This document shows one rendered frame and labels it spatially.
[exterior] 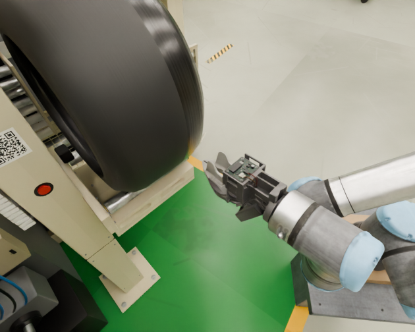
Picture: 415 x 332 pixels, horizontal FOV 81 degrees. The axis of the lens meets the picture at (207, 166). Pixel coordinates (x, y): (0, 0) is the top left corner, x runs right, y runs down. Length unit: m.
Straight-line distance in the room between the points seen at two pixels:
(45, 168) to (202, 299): 1.19
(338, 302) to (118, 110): 0.98
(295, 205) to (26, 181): 0.62
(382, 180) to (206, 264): 1.28
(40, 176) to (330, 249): 0.66
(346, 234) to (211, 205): 1.46
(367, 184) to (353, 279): 0.21
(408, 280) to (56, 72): 1.00
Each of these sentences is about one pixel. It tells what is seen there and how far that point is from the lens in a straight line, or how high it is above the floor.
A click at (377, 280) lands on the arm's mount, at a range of 1.17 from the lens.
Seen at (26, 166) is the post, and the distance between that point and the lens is 0.72.
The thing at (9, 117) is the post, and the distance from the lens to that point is 0.64.
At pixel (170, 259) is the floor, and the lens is 1.70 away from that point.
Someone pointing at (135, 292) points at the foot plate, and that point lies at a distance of 1.68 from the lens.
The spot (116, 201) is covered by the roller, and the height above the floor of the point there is 0.92.
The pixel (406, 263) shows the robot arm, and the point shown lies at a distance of 0.96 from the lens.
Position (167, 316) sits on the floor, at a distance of 1.63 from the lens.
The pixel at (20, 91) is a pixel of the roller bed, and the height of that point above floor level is 1.11.
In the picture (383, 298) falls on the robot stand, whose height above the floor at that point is 0.60.
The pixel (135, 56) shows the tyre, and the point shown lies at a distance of 0.53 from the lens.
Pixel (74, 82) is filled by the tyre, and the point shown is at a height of 1.36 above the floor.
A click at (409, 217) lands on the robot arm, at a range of 0.99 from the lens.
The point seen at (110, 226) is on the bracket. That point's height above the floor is 0.89.
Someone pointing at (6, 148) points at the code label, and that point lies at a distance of 0.68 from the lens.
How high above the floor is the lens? 1.60
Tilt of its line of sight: 51 degrees down
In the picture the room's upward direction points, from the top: straight up
